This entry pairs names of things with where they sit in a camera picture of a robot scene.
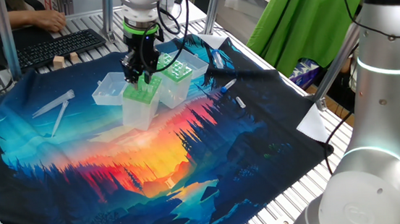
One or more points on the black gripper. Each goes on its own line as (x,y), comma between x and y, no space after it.
(134,47)

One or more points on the clear box green tip rack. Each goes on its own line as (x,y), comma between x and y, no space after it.
(171,94)
(140,115)

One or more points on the person bare forearm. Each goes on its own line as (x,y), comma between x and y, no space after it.
(21,19)

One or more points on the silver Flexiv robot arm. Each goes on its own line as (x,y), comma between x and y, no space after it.
(374,191)

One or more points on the person bare hand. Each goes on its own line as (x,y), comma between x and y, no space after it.
(49,20)

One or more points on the black computer keyboard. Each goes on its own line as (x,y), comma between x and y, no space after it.
(60,46)

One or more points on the slim blue-capped conical tube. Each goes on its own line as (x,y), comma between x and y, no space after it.
(228,85)

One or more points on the printed sunset landscape cloth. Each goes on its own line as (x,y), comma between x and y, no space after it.
(154,166)

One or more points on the blue patterned box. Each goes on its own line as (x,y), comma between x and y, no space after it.
(303,74)

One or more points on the bright green fabric sheet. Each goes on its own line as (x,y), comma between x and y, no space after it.
(304,16)

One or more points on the person in white shirt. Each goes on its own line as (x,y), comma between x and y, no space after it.
(354,76)

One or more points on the white stand with base plate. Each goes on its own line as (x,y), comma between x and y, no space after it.
(195,16)

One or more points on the slanted aluminium frame post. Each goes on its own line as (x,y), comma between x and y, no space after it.
(334,67)

